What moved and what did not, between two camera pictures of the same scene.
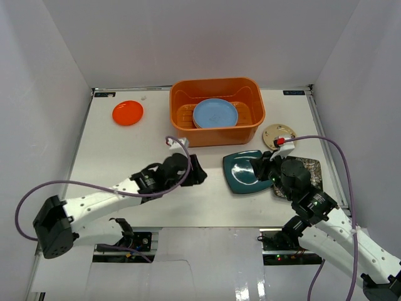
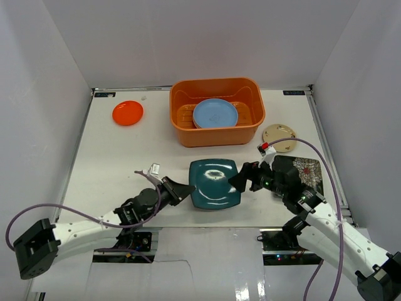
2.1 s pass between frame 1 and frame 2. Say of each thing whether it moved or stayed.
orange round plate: stayed
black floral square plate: stayed
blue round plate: stayed
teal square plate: moved
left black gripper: moved
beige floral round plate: stayed
